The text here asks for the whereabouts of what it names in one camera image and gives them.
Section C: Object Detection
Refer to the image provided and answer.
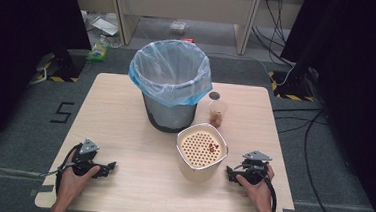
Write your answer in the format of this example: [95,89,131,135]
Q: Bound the dark round disc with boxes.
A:
[207,90,222,101]

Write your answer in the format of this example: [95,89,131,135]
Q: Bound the person's right hand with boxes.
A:
[233,161,276,212]

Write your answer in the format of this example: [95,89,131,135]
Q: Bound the clear plastic bags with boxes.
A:
[79,9,124,49]

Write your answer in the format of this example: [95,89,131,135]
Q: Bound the black stand base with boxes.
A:
[35,46,88,85]
[266,63,319,103]

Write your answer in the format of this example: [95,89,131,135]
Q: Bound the small clear packet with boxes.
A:
[168,19,188,38]

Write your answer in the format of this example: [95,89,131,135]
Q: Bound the black curtain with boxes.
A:
[0,0,95,177]
[270,0,376,212]

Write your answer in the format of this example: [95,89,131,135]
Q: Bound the perforated cream strainer insert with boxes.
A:
[178,128,227,171]

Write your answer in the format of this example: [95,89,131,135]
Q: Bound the white floor cable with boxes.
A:
[207,50,297,88]

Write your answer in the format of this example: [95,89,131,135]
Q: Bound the grey trash can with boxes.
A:
[139,90,199,136]

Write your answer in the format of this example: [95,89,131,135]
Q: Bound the blue plastic trash bag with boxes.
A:
[126,36,217,112]

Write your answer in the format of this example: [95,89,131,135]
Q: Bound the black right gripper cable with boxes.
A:
[260,176,279,212]

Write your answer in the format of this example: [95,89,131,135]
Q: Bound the bundle of black cables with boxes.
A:
[248,0,300,67]

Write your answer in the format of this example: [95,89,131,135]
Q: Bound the person's left hand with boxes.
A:
[56,148,103,202]

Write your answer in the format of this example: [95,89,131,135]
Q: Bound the black floor cable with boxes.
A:
[264,104,348,212]

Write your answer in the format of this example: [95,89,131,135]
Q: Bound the clear plastic cup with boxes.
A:
[207,98,228,130]

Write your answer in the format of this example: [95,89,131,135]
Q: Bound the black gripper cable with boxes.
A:
[53,142,81,198]
[260,176,279,212]

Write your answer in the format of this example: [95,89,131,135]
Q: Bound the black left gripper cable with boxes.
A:
[53,142,81,198]

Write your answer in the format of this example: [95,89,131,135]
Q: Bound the grey left gripper strap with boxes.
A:
[39,161,74,181]

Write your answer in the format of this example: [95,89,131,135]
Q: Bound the cream square container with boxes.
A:
[173,120,232,185]

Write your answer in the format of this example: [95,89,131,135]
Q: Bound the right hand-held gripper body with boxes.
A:
[233,148,274,188]

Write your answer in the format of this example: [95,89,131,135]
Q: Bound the green packet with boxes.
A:
[85,41,110,64]

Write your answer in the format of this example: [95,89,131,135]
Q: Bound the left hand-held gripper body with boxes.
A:
[70,137,108,180]

